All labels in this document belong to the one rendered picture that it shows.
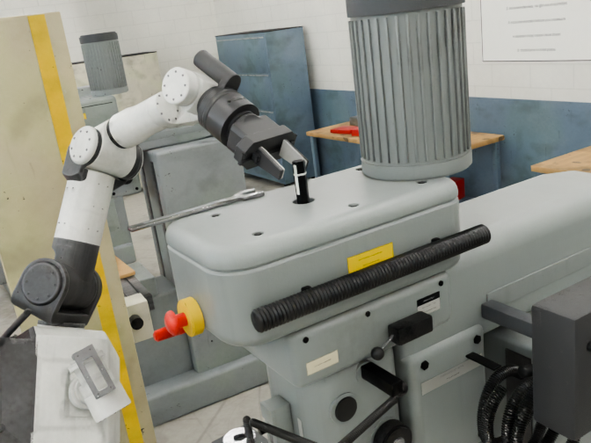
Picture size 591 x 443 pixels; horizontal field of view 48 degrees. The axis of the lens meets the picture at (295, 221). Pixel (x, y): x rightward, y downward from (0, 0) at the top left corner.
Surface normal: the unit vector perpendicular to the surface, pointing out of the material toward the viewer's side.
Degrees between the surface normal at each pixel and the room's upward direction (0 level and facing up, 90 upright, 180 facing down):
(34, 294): 61
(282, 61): 90
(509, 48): 90
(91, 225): 89
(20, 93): 90
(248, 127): 30
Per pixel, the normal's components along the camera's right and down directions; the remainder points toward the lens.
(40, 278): -0.21, -0.17
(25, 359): 0.58, -0.40
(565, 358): -0.84, 0.26
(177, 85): -0.55, -0.01
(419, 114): -0.07, 0.31
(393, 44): -0.36, 0.33
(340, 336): 0.53, 0.19
